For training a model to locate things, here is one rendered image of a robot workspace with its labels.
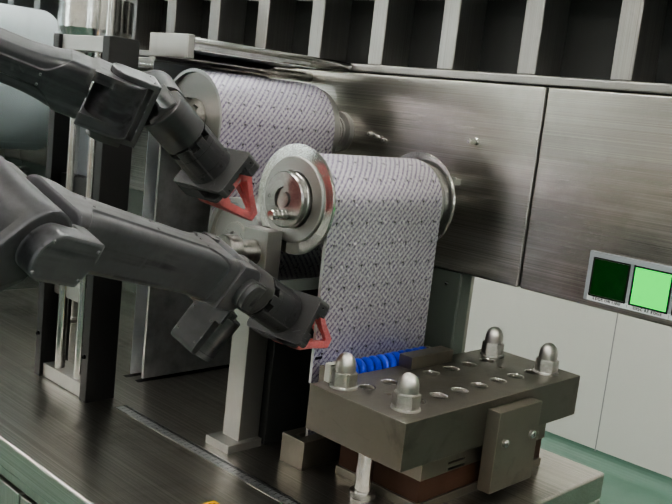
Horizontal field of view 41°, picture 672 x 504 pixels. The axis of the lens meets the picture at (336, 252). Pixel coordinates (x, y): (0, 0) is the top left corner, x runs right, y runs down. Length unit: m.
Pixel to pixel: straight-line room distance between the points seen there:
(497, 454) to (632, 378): 2.75
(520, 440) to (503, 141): 0.45
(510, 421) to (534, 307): 2.92
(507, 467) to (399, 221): 0.36
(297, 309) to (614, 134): 0.50
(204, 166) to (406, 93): 0.51
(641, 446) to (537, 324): 0.68
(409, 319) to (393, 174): 0.22
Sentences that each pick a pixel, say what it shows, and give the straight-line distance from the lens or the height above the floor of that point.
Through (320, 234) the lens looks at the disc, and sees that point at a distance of 1.15.
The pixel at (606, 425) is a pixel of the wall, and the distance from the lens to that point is 4.01.
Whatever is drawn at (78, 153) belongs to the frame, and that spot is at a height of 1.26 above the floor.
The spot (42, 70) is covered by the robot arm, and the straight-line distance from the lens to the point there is 1.02.
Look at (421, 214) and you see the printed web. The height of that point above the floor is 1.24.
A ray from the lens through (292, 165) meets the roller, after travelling 1.18.
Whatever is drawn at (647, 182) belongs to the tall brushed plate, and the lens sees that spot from 1.26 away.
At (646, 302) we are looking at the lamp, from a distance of 1.26.
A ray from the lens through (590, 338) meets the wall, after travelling 3.98.
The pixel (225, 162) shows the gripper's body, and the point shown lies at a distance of 1.10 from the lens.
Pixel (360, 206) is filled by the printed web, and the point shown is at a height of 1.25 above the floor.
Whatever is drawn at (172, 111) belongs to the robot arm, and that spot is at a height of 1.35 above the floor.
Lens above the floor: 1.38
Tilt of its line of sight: 9 degrees down
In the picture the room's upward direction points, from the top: 6 degrees clockwise
